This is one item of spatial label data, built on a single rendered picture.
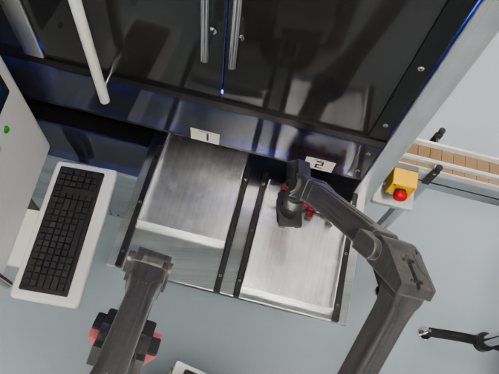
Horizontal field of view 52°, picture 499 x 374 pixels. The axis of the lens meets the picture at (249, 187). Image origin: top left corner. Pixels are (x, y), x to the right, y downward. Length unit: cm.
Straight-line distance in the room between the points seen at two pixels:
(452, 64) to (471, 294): 173
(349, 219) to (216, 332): 137
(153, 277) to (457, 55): 71
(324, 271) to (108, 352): 86
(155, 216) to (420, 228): 153
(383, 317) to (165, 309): 155
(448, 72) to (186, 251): 85
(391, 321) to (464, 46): 52
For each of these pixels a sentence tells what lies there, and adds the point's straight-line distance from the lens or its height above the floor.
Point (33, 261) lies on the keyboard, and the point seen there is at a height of 83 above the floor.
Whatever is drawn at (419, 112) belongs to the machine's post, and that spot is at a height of 136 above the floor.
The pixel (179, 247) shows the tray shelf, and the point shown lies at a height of 88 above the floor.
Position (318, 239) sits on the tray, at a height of 88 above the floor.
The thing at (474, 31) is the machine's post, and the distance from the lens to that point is 104.
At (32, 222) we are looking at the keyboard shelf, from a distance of 169.
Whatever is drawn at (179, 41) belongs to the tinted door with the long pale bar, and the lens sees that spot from 120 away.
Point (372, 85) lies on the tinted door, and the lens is 118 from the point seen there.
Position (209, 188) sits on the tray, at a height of 88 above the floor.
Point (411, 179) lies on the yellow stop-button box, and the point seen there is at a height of 103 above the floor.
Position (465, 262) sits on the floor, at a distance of 272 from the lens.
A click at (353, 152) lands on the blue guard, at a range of 140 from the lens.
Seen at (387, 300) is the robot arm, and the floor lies 146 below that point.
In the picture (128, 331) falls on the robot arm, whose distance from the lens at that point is 83.
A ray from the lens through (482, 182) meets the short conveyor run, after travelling 175.
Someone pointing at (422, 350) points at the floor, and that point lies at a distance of 252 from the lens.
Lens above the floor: 231
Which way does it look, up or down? 65 degrees down
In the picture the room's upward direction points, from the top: 12 degrees clockwise
